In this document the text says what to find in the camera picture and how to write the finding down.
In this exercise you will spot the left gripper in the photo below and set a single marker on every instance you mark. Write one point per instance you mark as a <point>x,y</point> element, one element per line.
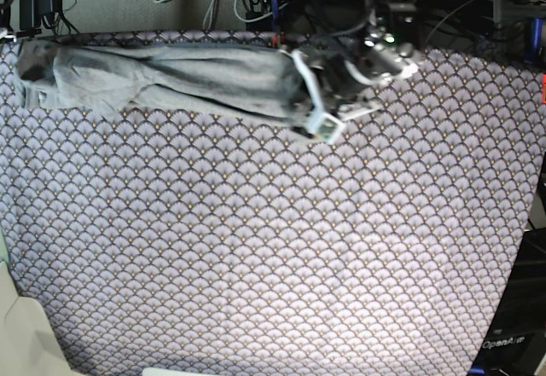
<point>328,83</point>

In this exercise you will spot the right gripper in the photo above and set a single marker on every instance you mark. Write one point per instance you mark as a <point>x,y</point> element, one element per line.
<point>7,36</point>

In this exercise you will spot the light grey T-shirt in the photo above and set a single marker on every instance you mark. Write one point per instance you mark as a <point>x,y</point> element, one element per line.
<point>240,82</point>

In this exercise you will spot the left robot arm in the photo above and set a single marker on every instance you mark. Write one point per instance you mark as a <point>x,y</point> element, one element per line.
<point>376,50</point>

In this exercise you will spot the blue orange table clamp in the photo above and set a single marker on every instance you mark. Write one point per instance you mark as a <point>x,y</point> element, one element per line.
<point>275,9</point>

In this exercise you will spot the blue clamp right side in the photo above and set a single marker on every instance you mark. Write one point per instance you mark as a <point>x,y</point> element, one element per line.
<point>533,40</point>

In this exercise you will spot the orange clamp right edge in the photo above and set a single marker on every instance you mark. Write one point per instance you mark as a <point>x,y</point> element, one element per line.
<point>543,89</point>

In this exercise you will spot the purple fan-pattern tablecloth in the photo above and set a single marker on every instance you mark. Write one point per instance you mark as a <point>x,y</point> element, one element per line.
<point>218,245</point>

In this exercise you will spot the white panel bottom left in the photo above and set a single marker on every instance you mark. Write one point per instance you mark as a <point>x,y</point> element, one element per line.
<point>28,344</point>

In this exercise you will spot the black OpenArm box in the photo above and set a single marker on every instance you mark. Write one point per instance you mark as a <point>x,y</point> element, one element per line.
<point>515,342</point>

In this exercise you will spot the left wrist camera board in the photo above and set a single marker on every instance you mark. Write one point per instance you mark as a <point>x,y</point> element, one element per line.
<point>328,128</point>

